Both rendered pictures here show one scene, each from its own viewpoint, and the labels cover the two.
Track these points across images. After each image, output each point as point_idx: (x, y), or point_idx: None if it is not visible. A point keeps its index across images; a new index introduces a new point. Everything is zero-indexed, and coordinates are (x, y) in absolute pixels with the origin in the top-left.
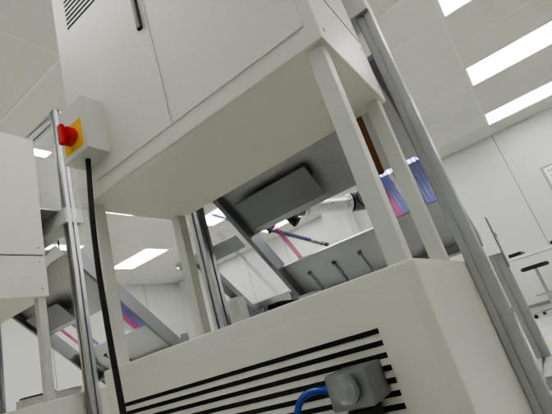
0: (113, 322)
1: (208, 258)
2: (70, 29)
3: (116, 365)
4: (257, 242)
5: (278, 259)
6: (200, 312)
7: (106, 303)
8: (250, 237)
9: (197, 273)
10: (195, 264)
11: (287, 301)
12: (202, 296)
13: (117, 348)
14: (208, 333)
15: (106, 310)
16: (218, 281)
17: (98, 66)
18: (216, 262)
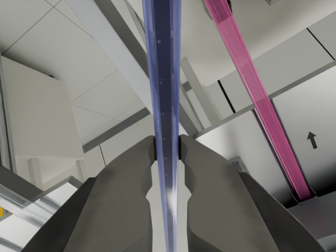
0: (213, 103)
1: (200, 121)
2: None
3: (220, 82)
4: (183, 112)
5: (110, 18)
6: (198, 79)
7: (231, 103)
8: (196, 129)
9: (211, 105)
10: (215, 112)
11: (230, 2)
12: (202, 88)
13: (208, 93)
14: (259, 55)
15: (230, 101)
16: (185, 94)
17: None
18: (194, 114)
